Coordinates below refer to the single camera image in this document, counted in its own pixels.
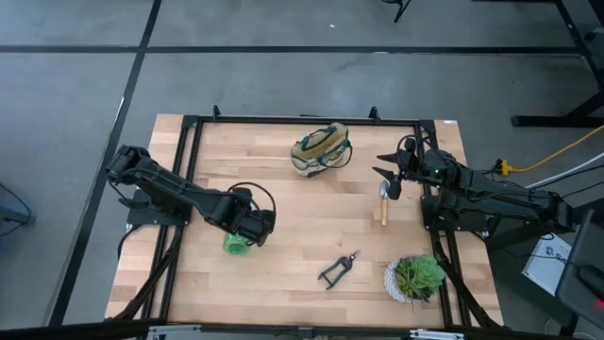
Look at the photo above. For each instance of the black chair base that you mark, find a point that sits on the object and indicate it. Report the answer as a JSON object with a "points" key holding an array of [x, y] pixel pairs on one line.
{"points": [[401, 11]]}

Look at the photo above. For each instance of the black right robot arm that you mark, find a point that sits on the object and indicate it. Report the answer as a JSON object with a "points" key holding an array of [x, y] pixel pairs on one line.
{"points": [[500, 198]]}

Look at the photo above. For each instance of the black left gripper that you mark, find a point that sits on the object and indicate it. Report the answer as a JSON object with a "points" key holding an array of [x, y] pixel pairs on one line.
{"points": [[252, 222]]}

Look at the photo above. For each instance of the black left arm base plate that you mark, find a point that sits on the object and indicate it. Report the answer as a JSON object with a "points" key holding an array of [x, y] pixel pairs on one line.
{"points": [[151, 218]]}

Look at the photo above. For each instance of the green pruning shears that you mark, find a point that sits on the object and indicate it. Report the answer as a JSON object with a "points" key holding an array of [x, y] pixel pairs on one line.
{"points": [[343, 263]]}

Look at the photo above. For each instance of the black crossbar with silver brackets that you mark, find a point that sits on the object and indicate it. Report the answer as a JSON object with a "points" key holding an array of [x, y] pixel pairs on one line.
{"points": [[71, 330]]}

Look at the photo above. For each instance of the black aluminium table frame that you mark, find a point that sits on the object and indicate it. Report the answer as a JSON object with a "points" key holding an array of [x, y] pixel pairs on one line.
{"points": [[302, 120]]}

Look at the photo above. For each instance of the beige green gardening bag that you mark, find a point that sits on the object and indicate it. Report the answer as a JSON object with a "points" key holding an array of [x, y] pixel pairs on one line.
{"points": [[321, 151]]}

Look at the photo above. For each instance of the green spray bottle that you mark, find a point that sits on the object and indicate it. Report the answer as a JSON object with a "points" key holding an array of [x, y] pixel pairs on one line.
{"points": [[233, 245]]}

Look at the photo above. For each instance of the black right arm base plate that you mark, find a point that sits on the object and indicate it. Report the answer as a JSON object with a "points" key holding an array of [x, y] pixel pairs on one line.
{"points": [[453, 222]]}

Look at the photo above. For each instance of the white printed box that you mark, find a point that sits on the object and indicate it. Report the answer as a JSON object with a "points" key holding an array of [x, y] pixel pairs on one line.
{"points": [[542, 269]]}

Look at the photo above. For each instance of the succulent in white pot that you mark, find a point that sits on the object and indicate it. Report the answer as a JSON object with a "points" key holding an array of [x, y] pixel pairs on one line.
{"points": [[422, 276]]}

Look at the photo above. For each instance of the black office chair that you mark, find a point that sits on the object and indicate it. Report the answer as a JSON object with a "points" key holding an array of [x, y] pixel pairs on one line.
{"points": [[585, 264]]}

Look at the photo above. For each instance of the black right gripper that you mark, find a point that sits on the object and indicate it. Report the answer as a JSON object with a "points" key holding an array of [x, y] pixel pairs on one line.
{"points": [[410, 167]]}

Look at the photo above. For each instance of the black desk leg frame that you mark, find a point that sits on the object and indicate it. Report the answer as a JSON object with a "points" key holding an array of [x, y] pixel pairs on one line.
{"points": [[552, 121]]}

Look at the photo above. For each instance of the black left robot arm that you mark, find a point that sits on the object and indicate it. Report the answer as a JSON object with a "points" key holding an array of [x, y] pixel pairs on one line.
{"points": [[179, 189]]}

